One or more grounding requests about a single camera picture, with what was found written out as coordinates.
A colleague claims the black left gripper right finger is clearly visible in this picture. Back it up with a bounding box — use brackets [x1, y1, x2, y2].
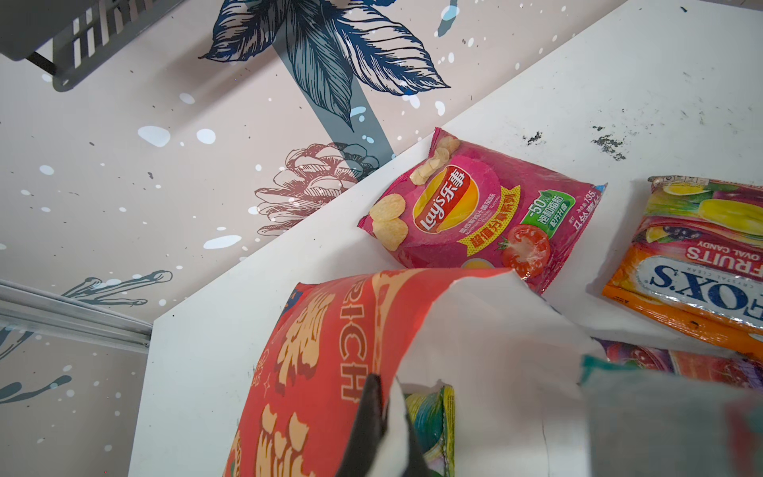
[395, 381, 429, 477]

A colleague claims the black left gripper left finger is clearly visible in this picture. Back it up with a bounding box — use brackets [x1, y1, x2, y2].
[336, 374, 385, 477]

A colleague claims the red paper gift bag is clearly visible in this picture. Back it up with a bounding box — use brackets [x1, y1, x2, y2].
[225, 268, 598, 476]

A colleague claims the pink Lay's chips bag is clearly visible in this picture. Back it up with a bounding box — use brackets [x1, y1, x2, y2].
[358, 128, 606, 294]

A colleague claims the purple Fox's berries bag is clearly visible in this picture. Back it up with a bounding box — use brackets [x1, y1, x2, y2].
[596, 339, 762, 392]

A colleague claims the orange Fox's candy bag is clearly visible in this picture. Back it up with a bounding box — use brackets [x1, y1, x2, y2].
[602, 176, 762, 361]

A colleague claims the green snack packet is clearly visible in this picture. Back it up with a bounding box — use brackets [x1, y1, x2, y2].
[405, 384, 456, 477]

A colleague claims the black wall basket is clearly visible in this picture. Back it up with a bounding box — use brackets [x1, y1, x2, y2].
[1, 0, 182, 93]

